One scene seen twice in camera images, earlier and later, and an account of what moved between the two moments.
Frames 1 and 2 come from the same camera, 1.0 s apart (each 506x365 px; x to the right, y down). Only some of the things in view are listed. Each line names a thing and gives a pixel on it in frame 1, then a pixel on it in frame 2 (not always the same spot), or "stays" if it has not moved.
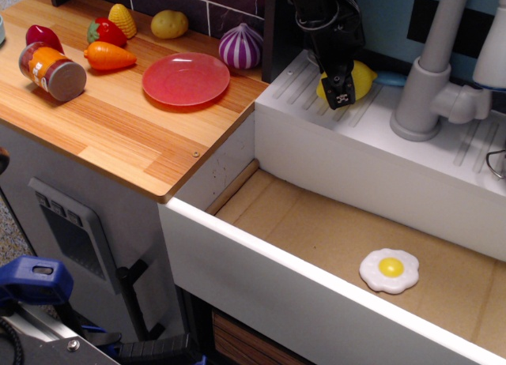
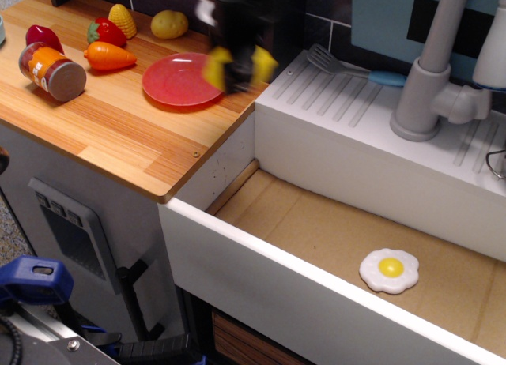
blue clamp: (35, 280) stays
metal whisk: (492, 152) stays
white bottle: (490, 69) stays
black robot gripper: (330, 14) -> (239, 19)
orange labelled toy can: (53, 71) stays
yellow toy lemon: (362, 79) -> (263, 66)
